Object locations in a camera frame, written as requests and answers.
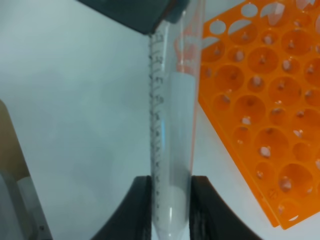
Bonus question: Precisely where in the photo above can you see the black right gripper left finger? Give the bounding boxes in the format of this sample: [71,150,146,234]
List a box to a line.
[92,175,152,240]

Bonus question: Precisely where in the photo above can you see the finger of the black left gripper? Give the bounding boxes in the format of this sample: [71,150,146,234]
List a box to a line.
[80,0,184,35]

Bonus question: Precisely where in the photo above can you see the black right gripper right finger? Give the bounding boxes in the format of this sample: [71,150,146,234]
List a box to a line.
[189,175,260,240]

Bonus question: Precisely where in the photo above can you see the orange test tube rack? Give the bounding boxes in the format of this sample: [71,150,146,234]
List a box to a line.
[198,0,320,230]

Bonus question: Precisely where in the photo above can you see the test tube with teal cap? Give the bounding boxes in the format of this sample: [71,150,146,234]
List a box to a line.
[149,0,205,240]

